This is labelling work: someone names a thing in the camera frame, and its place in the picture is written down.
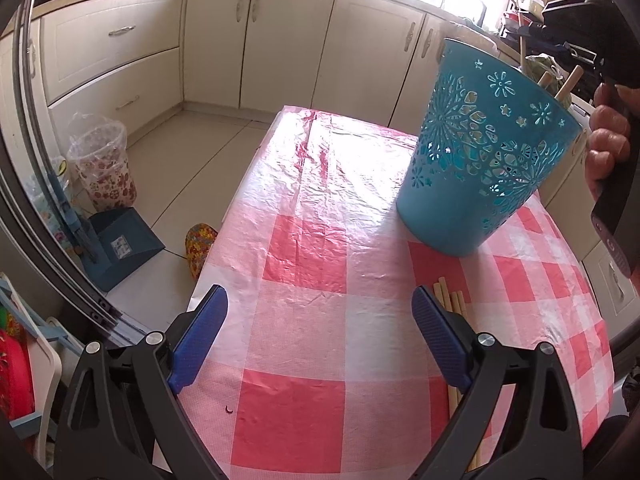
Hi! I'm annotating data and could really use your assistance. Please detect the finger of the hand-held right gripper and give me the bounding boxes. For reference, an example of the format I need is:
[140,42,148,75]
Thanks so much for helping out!
[522,22,603,73]

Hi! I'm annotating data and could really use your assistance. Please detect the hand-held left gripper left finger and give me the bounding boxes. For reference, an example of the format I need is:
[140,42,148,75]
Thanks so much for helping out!
[65,284,229,480]

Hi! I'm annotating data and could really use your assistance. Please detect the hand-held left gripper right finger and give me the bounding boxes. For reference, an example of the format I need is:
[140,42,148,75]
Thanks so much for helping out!
[411,285,585,480]

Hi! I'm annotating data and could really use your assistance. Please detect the blue perforated plastic basket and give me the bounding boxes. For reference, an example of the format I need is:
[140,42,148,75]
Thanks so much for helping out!
[396,38,585,257]

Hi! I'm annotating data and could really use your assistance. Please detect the person's right hand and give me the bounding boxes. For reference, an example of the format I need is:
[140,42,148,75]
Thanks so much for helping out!
[585,82,640,196]

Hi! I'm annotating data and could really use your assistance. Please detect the green plastic bag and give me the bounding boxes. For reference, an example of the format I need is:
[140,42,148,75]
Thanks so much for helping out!
[525,55,566,91]

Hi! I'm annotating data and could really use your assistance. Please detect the stack of dishes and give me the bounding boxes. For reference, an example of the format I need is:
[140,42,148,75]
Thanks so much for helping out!
[502,0,546,36]

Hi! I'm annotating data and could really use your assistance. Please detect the yellow floral slipper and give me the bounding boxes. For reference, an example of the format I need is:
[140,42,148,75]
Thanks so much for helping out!
[185,222,220,281]

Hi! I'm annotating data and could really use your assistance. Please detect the blue dustpan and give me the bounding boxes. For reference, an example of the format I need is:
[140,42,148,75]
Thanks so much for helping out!
[47,160,167,293]

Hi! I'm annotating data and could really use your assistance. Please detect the red checkered plastic tablecloth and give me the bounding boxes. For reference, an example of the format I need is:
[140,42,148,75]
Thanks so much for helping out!
[152,105,616,480]

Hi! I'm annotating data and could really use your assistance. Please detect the cream and blue shoe rack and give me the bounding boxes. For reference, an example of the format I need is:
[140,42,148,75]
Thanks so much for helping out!
[0,275,86,466]

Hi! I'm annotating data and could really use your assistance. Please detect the floral trash bin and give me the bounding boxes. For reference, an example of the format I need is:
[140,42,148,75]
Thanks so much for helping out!
[66,112,138,212]

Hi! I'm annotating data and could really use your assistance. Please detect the cream base cabinets with doors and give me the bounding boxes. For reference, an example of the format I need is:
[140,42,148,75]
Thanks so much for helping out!
[0,0,506,126]

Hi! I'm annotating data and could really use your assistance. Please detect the sliding door frame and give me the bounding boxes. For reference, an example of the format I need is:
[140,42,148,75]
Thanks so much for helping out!
[0,0,166,346]

